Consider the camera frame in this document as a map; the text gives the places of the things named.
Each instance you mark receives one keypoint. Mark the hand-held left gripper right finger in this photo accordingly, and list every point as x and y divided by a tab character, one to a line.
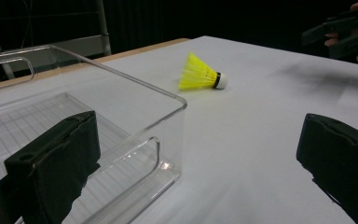
341	152

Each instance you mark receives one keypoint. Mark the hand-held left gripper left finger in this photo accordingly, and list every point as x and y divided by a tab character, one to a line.
56	155

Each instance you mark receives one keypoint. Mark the clear plastic box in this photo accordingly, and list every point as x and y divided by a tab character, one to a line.
84	102

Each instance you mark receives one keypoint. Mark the yellow shuttlecock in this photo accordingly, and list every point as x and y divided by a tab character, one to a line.
200	73

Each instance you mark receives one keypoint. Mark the dark curtain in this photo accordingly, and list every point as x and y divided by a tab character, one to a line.
230	18

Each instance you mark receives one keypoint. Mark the grey metal stand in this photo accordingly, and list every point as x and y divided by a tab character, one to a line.
80	45

